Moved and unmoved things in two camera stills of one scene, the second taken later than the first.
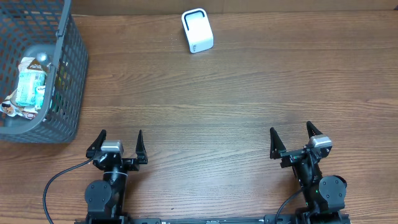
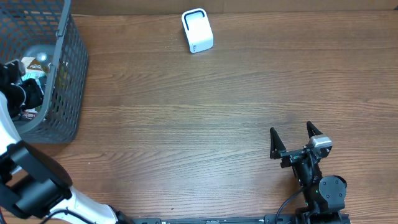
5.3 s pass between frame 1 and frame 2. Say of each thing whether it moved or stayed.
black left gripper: moved
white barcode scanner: stayed
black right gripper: stayed
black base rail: stayed
